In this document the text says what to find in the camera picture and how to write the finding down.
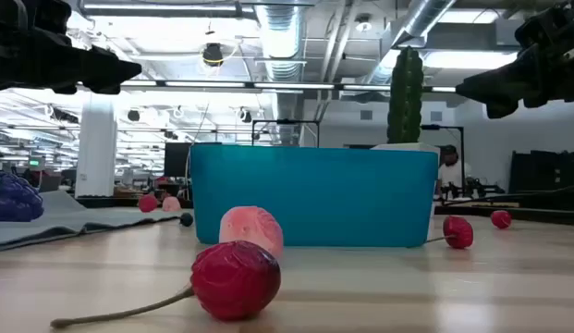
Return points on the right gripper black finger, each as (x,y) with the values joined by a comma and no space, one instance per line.
(501,110)
(504,83)

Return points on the red toy cherry with stem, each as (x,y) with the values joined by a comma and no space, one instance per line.
(458,232)
(235,279)
(501,219)

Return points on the small red toy strawberry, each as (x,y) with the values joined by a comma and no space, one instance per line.
(148,203)

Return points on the pink toy peach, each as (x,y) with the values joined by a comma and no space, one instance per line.
(249,226)
(171,204)

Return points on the grey cloth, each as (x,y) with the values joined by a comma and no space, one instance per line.
(60,222)

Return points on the purple toy blackberry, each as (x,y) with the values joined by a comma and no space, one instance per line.
(14,199)

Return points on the small dark toy blueberry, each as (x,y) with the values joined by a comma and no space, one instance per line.
(186,219)

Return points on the teal plastic container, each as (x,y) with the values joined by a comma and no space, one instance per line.
(314,194)

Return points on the white column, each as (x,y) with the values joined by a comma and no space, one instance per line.
(96,148)

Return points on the black cabinet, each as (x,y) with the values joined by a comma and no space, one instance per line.
(543,173)

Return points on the person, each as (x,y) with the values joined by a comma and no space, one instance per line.
(453,173)

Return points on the black background robot rig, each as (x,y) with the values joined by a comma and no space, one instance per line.
(476,189)

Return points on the green cactus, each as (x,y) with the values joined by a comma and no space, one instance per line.
(405,102)

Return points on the long ceiling light bar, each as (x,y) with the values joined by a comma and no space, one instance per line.
(203,84)

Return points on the black background monitor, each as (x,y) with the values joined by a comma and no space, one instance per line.
(176,159)

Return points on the white hexagonal plant pot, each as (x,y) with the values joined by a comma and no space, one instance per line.
(406,145)

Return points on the green exit sign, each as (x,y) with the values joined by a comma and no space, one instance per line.
(34,162)

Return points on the black metal rig frame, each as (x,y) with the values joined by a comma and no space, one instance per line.
(434,127)

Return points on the smooth silver ceiling duct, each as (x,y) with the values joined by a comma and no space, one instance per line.
(425,16)

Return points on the black aluminium table frame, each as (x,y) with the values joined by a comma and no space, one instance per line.
(111,202)

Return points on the ribbed silver ceiling duct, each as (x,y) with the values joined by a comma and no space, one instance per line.
(282,41)

